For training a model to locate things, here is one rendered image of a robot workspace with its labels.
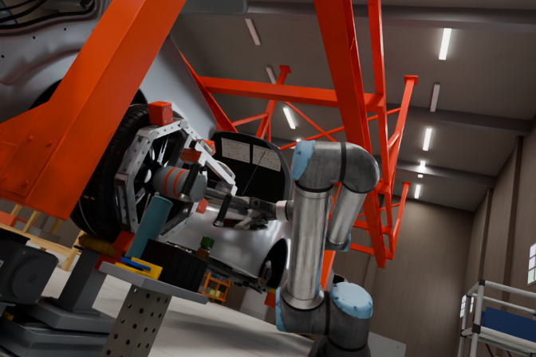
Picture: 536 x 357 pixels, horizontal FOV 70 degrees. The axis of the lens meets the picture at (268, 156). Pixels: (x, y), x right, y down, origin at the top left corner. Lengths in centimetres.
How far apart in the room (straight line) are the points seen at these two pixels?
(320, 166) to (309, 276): 41
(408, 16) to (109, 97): 723
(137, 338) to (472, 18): 760
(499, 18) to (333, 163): 726
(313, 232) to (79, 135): 77
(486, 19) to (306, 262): 723
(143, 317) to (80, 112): 66
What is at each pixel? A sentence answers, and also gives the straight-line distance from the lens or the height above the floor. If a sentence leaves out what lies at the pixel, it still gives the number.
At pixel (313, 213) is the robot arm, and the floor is 77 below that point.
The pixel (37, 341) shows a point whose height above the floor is 15.
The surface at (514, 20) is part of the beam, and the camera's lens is 818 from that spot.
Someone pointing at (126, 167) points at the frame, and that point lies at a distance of 161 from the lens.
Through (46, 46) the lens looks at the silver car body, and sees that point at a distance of 189.
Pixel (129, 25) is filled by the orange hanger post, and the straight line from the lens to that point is 143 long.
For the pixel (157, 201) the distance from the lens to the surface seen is 158.
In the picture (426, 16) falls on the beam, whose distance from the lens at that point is 815.
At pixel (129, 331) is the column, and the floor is 29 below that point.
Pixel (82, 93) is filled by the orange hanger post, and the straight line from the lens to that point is 134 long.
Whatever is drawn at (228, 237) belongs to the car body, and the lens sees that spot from 421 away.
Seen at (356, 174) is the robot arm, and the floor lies 89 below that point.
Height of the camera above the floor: 48
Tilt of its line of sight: 21 degrees up
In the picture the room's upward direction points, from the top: 20 degrees clockwise
